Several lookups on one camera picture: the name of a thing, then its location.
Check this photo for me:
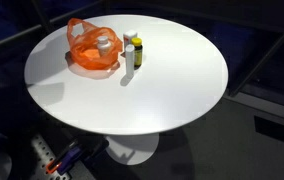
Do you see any white pill bottle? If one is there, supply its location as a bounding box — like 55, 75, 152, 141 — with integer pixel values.
96, 35, 113, 57

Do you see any tall white tube bottle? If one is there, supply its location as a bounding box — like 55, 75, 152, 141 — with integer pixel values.
125, 44, 136, 80

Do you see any dark bottle yellow cap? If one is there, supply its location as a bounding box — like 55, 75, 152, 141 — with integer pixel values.
130, 37, 144, 70

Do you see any white round table base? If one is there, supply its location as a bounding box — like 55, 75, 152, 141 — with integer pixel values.
104, 132, 160, 166

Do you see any orange plastic bag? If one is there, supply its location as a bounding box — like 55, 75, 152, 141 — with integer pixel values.
66, 18, 124, 71

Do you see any orange and purple clamp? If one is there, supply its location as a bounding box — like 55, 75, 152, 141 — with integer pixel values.
45, 140, 84, 175

